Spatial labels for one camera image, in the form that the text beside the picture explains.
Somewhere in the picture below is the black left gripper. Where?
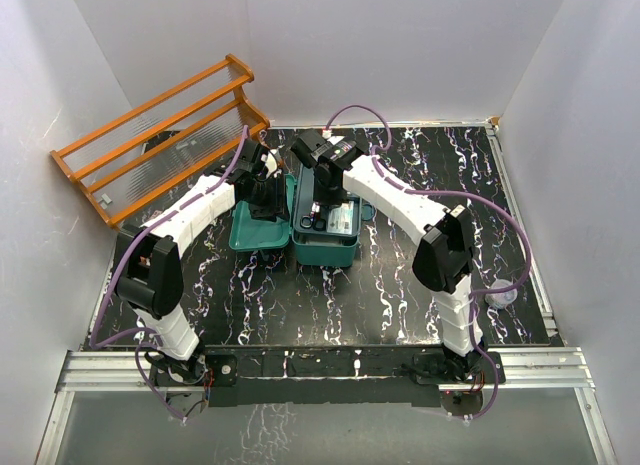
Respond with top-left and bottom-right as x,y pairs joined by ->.
245,173 -> 290,223

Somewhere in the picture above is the small scissors white sheath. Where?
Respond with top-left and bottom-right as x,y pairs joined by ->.
300,210 -> 327,232

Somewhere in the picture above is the white blue sachet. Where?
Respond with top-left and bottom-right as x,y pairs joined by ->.
326,201 -> 355,235

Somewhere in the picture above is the teal plastic medicine box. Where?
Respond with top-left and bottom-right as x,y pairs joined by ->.
229,166 -> 366,268

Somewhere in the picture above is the dark teal tray insert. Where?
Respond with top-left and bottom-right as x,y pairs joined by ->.
293,196 -> 361,240

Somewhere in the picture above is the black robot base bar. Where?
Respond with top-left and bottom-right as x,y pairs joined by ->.
145,345 -> 506,411

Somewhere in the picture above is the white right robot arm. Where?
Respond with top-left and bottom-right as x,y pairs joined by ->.
290,129 -> 483,382

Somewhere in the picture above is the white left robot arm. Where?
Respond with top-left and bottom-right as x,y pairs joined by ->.
115,140 -> 290,384

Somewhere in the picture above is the orange wooden shelf rack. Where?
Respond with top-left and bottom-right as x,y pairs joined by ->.
50,54 -> 270,229

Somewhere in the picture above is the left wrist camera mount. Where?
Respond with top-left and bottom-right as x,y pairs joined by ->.
260,147 -> 280,180

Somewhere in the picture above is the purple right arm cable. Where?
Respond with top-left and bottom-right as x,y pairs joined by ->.
322,103 -> 534,420

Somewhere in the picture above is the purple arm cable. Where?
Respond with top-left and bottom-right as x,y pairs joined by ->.
88,124 -> 251,420
322,103 -> 534,420

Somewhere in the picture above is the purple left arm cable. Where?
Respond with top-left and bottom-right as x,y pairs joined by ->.
88,124 -> 251,420

